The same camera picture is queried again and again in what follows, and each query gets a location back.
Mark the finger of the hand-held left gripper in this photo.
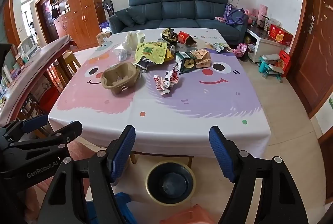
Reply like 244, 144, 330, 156
0, 114, 49, 137
8, 121, 83, 154

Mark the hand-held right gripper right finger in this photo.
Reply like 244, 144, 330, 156
209, 125, 309, 224

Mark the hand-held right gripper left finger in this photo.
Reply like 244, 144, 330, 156
38, 124, 136, 224

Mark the dark bin with yellow rim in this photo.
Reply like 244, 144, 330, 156
145, 161, 196, 207

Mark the yellow green snack bag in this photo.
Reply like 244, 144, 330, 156
135, 42, 169, 64

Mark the printed cartoon tablecloth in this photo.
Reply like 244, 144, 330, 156
47, 28, 271, 159

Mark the blue plastic stool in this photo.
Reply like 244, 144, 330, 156
86, 192, 138, 224

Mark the wooden side table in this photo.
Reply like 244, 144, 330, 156
0, 34, 73, 126

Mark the pink plastic stool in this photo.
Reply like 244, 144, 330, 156
159, 204, 221, 224

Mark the brown cardboard cup holder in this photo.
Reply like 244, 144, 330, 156
101, 63, 142, 96

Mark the yellow stool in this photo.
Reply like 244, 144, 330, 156
62, 50, 82, 76

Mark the crumpled red white wrapper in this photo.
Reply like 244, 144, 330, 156
153, 70, 181, 96

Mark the dark striped wrapper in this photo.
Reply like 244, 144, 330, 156
133, 61, 151, 73

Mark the green drink carton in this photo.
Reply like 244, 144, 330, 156
175, 52, 198, 74

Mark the brown paper bag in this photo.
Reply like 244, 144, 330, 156
191, 49, 212, 68

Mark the green toy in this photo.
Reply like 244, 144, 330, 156
257, 54, 285, 83

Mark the clear plastic bag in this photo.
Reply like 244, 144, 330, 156
113, 42, 133, 62

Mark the pink bag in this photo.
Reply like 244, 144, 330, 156
232, 43, 249, 61

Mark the green white wrapper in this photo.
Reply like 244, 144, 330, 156
212, 42, 231, 54

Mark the brown cardboard box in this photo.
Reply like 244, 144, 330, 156
96, 31, 113, 46

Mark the white paper bag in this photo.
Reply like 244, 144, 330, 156
125, 31, 146, 53

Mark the small red gift box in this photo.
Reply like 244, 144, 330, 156
276, 50, 291, 77

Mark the white low cabinet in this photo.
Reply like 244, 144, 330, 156
246, 25, 287, 63

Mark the red cardboard box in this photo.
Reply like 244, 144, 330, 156
178, 31, 197, 46

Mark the crumpled dark gold wrapper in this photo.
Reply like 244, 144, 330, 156
159, 28, 179, 44

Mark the wooden cabinet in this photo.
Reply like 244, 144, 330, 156
47, 0, 103, 50

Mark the large red gift box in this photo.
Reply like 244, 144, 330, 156
269, 24, 293, 46

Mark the black electric fan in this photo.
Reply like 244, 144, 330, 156
102, 0, 115, 17

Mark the purple backpack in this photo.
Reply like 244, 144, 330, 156
224, 4, 247, 25

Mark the brown wooden door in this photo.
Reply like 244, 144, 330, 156
286, 0, 333, 116

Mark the pink box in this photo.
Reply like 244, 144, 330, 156
259, 4, 270, 23

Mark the blue sofa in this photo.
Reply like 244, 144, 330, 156
108, 0, 247, 44

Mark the wooden table frame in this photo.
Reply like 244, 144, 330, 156
130, 151, 194, 168

